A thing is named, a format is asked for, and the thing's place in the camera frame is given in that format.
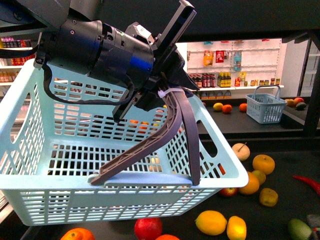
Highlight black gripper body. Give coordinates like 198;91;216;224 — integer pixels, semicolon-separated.
112;0;199;123

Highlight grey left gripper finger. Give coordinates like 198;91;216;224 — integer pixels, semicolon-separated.
90;88;186;185

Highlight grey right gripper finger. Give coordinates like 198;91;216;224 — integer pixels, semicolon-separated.
178;90;201;186

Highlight yellow lemon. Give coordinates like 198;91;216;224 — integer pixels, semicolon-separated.
212;102;224;112
195;210;228;236
226;215;247;240

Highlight light teal plastic basket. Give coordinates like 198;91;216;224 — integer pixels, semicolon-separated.
0;60;248;226

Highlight white sauce shelf unit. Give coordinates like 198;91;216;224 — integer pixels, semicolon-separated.
185;39;287;100

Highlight black upper shelf board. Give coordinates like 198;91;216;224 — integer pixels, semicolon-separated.
100;0;320;42

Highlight white drinks shelf unit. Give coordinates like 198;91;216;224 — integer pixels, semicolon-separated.
0;35;38;98

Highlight far orange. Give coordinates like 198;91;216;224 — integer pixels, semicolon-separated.
222;104;233;114

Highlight white pear rear right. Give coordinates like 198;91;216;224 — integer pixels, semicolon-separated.
231;143;251;162

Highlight blue plastic basket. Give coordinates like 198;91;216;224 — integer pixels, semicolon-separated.
245;84;288;124

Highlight red yellow apple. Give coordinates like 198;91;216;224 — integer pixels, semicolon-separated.
218;187;238;198

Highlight yellow apple rear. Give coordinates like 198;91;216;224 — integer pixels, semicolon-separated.
252;154;275;175

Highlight yellow orange apple front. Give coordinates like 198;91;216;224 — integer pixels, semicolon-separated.
238;171;260;196

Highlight olive kiwi rear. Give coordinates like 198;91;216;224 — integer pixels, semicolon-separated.
251;170;267;186

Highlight olive kiwi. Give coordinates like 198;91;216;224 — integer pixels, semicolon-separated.
251;170;267;186
259;188;279;208

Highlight olive kiwi front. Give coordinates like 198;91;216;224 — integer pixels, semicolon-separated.
259;188;279;208

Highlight large front orange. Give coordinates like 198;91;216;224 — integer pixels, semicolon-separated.
60;227;96;240

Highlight red chili pepper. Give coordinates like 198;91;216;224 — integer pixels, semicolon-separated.
293;175;320;196

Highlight green mango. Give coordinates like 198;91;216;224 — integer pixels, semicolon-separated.
287;218;313;240

